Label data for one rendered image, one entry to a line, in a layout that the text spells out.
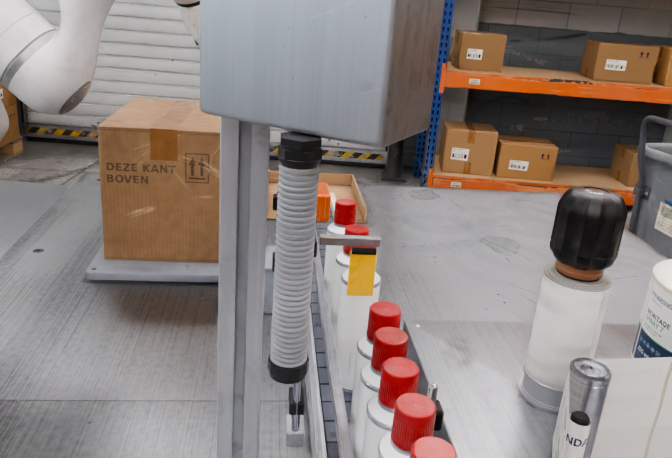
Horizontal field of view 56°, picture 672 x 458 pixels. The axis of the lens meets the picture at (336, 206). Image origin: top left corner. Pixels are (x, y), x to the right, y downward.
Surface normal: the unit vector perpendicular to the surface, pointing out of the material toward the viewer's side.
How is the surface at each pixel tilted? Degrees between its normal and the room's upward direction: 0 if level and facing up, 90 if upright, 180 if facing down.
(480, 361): 0
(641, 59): 89
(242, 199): 90
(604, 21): 90
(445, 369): 0
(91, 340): 0
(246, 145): 90
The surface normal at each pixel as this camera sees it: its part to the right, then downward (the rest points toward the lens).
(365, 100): -0.49, 0.25
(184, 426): 0.07, -0.94
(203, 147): 0.07, 0.33
